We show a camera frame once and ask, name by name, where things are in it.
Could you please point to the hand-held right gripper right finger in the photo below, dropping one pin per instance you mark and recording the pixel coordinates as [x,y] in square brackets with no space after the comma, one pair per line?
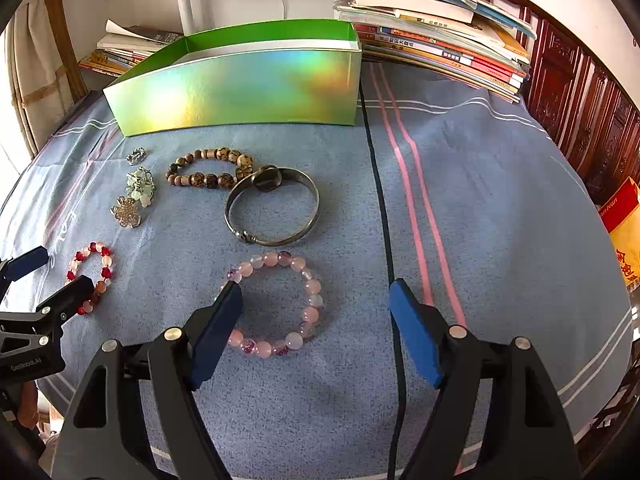
[415,335]

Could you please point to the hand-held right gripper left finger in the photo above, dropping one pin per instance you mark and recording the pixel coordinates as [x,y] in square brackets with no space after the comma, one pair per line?
[220,330]

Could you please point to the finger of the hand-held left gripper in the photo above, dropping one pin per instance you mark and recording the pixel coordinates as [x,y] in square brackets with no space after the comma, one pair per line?
[30,261]
[75,295]

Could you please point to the silver metal bangle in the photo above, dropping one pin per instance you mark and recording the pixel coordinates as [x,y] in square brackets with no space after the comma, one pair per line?
[314,202]

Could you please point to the green holographic box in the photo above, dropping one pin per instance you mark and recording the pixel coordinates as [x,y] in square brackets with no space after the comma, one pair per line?
[240,95]

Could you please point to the blue striped cloth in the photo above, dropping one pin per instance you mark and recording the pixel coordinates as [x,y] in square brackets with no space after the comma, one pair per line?
[500,210]

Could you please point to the beige curtain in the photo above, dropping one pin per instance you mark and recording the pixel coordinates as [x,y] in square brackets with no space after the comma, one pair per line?
[35,60]

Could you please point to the small stack of books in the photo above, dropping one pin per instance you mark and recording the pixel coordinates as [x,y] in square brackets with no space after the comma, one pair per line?
[125,52]

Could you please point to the red and yellow box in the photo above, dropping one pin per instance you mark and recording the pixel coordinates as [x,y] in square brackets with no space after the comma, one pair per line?
[625,230]

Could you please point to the carved wooden headboard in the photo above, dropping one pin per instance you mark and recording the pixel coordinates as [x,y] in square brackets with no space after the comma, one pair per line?
[565,75]

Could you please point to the tall stack of books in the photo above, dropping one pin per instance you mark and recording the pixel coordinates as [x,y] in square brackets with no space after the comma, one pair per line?
[440,35]

